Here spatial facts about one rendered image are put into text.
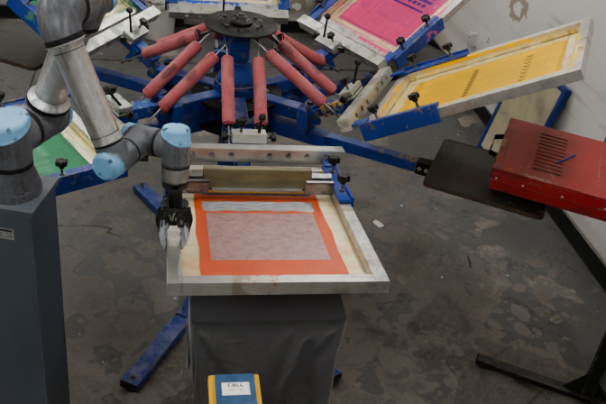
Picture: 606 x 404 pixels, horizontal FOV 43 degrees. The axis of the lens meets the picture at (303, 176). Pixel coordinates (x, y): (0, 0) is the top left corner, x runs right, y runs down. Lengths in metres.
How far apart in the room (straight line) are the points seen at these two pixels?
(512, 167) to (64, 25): 1.66
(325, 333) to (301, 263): 0.23
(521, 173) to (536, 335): 1.26
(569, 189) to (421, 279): 1.39
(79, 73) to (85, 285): 2.00
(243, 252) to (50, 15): 0.83
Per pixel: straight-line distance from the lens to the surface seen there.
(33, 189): 2.20
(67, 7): 1.89
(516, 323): 3.91
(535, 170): 2.86
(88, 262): 3.90
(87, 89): 1.90
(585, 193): 2.82
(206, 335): 2.20
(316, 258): 2.19
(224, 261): 2.13
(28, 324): 2.44
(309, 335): 2.25
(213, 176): 2.48
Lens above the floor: 2.42
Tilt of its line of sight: 32 degrees down
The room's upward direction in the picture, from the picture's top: 8 degrees clockwise
